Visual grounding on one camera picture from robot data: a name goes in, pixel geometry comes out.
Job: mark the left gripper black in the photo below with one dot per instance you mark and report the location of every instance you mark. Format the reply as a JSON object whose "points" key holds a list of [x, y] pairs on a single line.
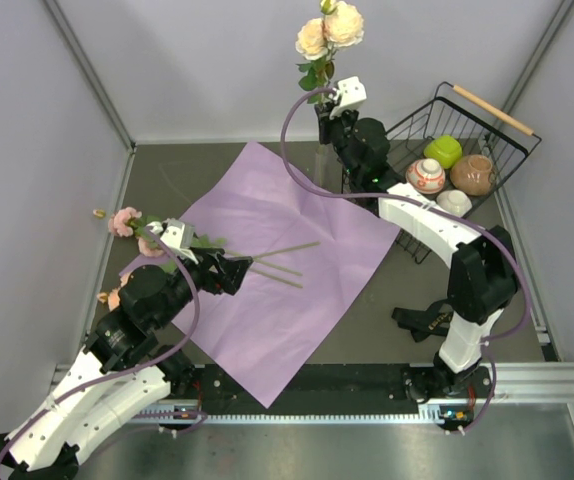
{"points": [[231, 270]]}

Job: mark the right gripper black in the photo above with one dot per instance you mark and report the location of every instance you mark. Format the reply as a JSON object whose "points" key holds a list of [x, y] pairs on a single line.
{"points": [[327, 123]]}

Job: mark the pink wrapping paper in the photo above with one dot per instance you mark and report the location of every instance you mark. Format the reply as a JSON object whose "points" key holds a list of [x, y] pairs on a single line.
{"points": [[321, 286]]}

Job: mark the cream white rose stem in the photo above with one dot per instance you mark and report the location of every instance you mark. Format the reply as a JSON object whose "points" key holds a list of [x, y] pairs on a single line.
{"points": [[341, 26]]}

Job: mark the pink rose stem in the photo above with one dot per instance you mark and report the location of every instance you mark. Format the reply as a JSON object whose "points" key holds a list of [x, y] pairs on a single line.
{"points": [[129, 222]]}

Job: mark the black ribbon gold lettering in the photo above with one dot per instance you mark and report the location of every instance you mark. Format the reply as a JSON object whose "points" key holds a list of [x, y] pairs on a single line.
{"points": [[422, 324]]}

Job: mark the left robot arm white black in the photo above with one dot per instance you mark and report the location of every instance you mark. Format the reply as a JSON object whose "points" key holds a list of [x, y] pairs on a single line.
{"points": [[120, 370]]}

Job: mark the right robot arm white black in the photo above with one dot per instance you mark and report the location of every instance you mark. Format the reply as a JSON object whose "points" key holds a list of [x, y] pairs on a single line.
{"points": [[483, 272]]}

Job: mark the clear glass vase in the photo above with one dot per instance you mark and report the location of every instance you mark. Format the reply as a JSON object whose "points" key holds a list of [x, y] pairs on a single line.
{"points": [[321, 161]]}

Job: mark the white red patterned bowl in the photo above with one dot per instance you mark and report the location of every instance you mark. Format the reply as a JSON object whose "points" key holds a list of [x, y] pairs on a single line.
{"points": [[426, 176]]}

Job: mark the green square cup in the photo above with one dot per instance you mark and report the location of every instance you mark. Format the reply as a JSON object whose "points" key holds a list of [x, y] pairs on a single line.
{"points": [[446, 150]]}

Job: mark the white flower-shaped cup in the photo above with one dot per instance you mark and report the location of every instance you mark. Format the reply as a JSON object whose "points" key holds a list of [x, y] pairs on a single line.
{"points": [[455, 202]]}

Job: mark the brown ceramic pot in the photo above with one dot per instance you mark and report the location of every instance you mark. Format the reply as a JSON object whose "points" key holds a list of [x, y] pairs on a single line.
{"points": [[474, 175]]}

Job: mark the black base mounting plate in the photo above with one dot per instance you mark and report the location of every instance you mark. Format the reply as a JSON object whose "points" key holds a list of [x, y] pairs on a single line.
{"points": [[316, 389]]}

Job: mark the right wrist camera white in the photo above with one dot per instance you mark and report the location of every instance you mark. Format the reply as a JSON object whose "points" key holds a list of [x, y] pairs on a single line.
{"points": [[348, 95]]}

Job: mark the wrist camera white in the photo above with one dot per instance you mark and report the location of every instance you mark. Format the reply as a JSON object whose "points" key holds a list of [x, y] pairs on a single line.
{"points": [[177, 235], [348, 95]]}

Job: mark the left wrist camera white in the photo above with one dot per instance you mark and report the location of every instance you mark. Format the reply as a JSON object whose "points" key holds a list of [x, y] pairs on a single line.
{"points": [[177, 235]]}

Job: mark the black wire basket wooden handles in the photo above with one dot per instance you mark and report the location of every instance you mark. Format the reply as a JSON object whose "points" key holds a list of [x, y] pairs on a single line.
{"points": [[467, 150]]}

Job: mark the aluminium rail with cable duct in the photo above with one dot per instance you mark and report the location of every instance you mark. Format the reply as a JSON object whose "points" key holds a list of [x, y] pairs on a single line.
{"points": [[507, 383]]}

